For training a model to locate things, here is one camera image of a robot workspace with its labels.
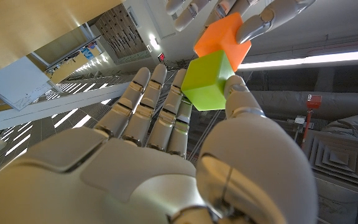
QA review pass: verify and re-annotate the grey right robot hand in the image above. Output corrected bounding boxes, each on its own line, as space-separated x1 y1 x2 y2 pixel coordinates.
0 63 319 224

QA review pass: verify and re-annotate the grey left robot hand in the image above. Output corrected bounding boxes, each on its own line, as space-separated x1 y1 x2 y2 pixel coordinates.
165 0 317 45

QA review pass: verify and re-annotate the orange magnetic block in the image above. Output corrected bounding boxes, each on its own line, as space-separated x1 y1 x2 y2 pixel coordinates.
193 11 252 73

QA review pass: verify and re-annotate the green magnetic block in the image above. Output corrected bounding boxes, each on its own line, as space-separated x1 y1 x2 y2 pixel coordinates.
180 49 236 112

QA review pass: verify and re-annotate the long ceiling light strip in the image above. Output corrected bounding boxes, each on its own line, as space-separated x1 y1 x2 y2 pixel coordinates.
237 49 358 70

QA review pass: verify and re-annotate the red ceiling pipe fixture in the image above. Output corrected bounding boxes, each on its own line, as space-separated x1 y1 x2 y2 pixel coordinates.
300 94 323 150

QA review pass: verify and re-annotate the white ceiling beam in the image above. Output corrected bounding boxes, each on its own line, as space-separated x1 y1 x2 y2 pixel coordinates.
0 81 132 136

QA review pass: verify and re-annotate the square ceiling air diffuser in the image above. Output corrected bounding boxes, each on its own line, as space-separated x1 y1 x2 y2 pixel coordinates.
301 129 358 200

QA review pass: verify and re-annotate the white board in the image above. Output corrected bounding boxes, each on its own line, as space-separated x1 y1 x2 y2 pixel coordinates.
0 55 55 112

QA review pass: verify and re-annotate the grey insulated ceiling duct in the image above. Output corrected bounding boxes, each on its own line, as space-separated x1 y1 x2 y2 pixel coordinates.
249 90 358 122

